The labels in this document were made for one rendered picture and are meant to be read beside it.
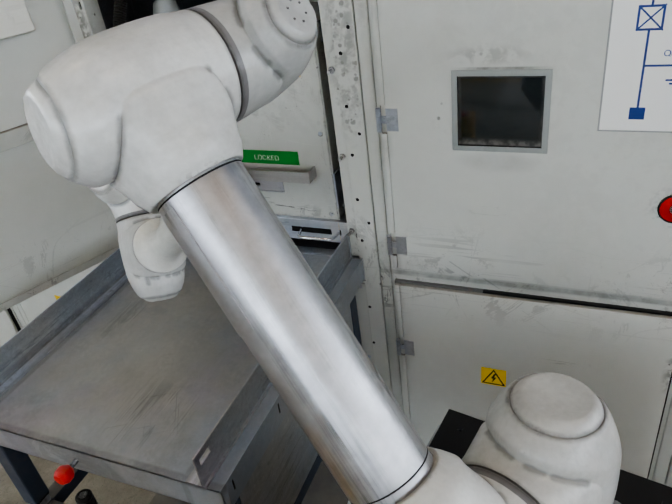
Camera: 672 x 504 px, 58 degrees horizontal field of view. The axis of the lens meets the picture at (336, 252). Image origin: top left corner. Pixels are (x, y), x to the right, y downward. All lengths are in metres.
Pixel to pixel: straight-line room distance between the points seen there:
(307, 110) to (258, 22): 0.74
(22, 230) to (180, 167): 1.11
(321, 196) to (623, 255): 0.68
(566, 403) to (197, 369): 0.75
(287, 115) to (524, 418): 0.92
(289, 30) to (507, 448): 0.52
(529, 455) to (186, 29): 0.57
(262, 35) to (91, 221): 1.14
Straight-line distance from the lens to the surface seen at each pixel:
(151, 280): 1.17
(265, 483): 1.24
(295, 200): 1.52
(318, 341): 0.60
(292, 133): 1.44
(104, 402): 1.27
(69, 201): 1.69
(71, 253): 1.74
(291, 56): 0.68
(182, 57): 0.63
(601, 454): 0.76
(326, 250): 1.53
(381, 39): 1.22
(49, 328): 1.50
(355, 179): 1.37
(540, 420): 0.73
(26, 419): 1.33
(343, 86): 1.29
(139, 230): 1.15
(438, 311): 1.48
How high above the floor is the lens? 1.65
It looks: 32 degrees down
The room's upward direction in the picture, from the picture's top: 8 degrees counter-clockwise
